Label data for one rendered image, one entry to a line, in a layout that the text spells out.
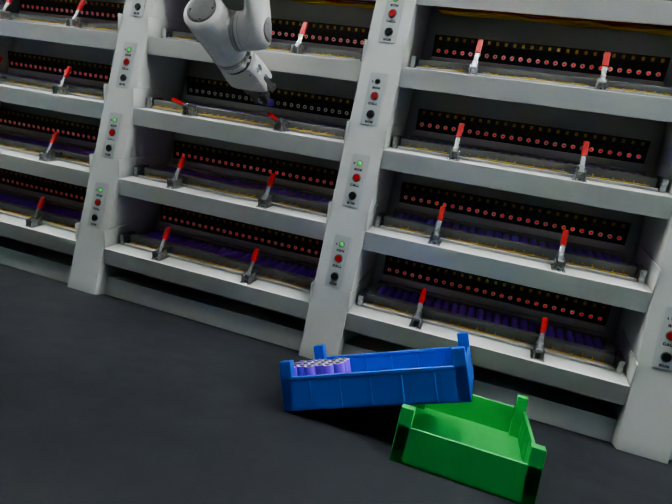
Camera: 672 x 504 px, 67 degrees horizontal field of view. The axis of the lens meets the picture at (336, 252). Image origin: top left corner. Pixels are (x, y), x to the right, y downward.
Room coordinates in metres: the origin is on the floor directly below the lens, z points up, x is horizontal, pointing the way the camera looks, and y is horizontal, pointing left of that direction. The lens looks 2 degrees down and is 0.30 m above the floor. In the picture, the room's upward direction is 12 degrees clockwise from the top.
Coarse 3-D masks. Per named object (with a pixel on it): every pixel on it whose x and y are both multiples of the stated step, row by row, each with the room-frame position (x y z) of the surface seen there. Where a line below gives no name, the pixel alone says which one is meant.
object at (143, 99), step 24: (144, 96) 1.41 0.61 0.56; (168, 96) 1.51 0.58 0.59; (192, 96) 1.53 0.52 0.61; (144, 120) 1.38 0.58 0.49; (168, 120) 1.36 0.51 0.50; (192, 120) 1.33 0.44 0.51; (216, 120) 1.34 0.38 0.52; (336, 120) 1.41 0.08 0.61; (264, 144) 1.28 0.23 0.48; (288, 144) 1.26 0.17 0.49; (312, 144) 1.24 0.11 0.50; (336, 144) 1.22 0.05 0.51
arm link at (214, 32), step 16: (192, 0) 1.01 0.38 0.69; (208, 0) 1.00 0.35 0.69; (192, 16) 1.00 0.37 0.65; (208, 16) 0.99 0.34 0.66; (224, 16) 1.00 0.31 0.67; (192, 32) 1.02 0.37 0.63; (208, 32) 1.00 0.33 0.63; (224, 32) 1.02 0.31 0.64; (208, 48) 1.05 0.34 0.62; (224, 48) 1.05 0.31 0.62; (224, 64) 1.10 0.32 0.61
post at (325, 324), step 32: (384, 0) 1.21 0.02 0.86; (416, 0) 1.19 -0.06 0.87; (416, 32) 1.26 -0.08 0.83; (384, 64) 1.20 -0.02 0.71; (384, 96) 1.20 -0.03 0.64; (352, 128) 1.21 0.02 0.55; (384, 128) 1.19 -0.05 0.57; (384, 192) 1.30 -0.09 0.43; (352, 224) 1.20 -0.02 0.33; (320, 256) 1.21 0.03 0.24; (352, 256) 1.19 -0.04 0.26; (320, 288) 1.21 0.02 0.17; (352, 288) 1.19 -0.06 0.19; (320, 320) 1.21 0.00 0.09
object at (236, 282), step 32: (128, 224) 1.45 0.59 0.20; (160, 224) 1.54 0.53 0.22; (192, 224) 1.51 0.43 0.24; (224, 224) 1.47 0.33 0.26; (128, 256) 1.36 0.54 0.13; (160, 256) 1.35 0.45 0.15; (192, 256) 1.39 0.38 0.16; (224, 256) 1.37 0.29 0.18; (256, 256) 1.29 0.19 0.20; (288, 256) 1.42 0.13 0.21; (224, 288) 1.29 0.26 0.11; (256, 288) 1.25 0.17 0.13; (288, 288) 1.28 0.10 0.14
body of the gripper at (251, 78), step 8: (256, 56) 1.15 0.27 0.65; (248, 64) 1.14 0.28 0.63; (256, 64) 1.15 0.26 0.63; (264, 64) 1.19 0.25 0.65; (240, 72) 1.14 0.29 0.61; (248, 72) 1.15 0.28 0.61; (256, 72) 1.16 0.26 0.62; (264, 72) 1.19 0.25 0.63; (232, 80) 1.21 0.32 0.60; (240, 80) 1.19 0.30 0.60; (248, 80) 1.18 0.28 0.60; (256, 80) 1.18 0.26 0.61; (264, 80) 1.20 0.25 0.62; (240, 88) 1.24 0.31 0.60; (248, 88) 1.23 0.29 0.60; (256, 88) 1.22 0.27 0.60; (264, 88) 1.21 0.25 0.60
